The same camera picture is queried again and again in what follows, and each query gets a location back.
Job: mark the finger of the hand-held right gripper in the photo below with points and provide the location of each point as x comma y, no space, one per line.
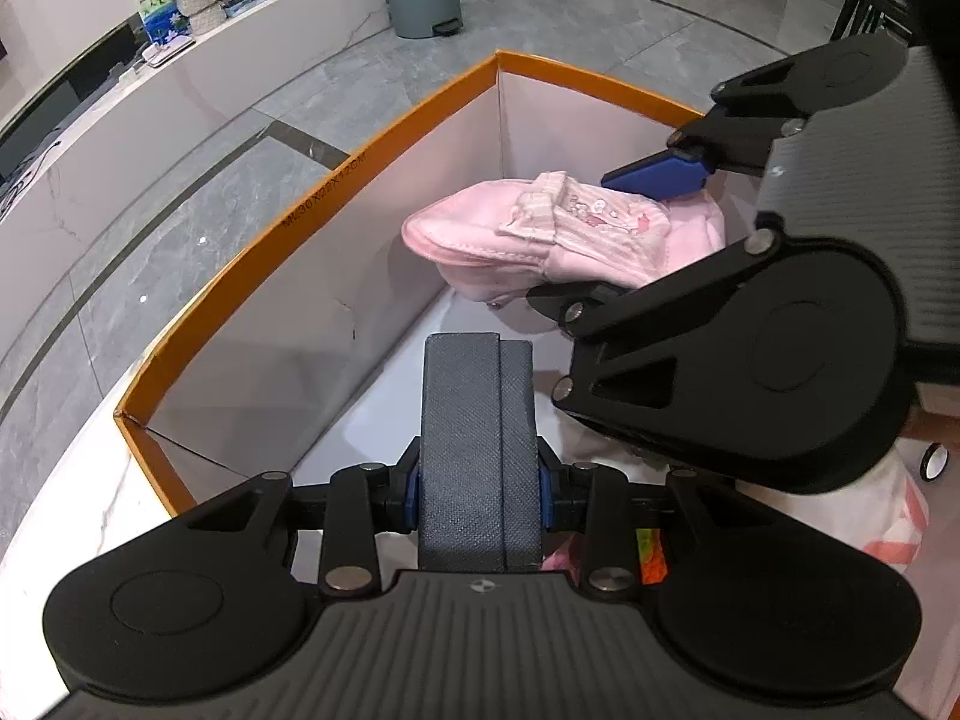
600,307
660,174

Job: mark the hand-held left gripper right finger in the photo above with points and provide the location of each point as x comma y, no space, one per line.
546,499

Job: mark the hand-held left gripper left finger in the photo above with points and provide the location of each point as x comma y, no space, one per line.
411,499

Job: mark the grey textured square box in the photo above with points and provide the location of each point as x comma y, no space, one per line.
472,450

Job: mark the pink baby garment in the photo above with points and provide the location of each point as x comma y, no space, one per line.
465,240

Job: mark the orange cardboard box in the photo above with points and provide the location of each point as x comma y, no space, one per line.
300,300

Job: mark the white marble tv console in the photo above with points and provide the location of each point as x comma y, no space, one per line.
112,142

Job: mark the green blue painted card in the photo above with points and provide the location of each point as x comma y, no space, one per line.
154,15

